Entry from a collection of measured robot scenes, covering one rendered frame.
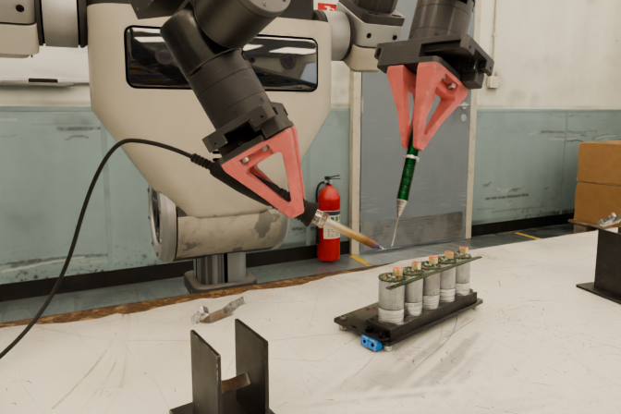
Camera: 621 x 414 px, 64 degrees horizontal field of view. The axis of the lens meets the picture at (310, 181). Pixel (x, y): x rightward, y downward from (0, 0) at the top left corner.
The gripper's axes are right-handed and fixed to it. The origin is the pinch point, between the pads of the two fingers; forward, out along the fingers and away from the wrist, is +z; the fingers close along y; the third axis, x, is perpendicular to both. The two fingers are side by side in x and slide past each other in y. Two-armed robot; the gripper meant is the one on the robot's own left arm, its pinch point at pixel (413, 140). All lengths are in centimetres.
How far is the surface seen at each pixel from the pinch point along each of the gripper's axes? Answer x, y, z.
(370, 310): 4.0, -3.3, 17.2
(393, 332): 0.2, 2.3, 18.0
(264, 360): -16.0, 3.4, 20.2
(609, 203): 366, -70, -69
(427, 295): 5.3, 2.0, 14.2
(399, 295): 0.3, 2.1, 14.7
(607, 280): 27.6, 12.1, 7.7
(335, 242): 206, -180, 8
